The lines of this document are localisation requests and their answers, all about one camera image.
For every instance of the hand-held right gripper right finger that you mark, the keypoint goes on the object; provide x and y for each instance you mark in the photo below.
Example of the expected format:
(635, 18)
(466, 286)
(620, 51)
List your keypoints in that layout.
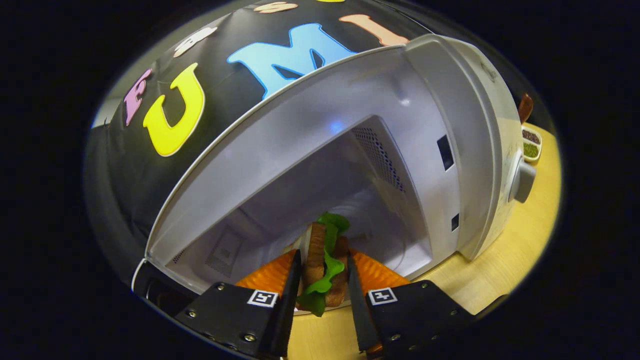
(360, 310)

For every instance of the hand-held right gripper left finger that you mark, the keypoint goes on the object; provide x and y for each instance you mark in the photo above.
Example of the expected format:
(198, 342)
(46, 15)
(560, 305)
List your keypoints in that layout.
(287, 310)

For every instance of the lettuce sandwich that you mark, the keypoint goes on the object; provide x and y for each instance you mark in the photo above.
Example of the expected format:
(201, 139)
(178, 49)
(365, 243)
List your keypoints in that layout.
(322, 270)

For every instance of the white microwave oven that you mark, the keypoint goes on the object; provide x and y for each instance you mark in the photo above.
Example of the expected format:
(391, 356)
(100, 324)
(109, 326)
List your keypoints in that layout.
(450, 125)

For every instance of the black backdrop cloth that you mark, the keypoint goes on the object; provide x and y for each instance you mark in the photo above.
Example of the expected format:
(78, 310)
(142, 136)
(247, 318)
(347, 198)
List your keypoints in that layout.
(130, 175)

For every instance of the white divided spice dish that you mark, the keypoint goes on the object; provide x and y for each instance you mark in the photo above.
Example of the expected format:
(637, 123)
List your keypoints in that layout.
(531, 145)

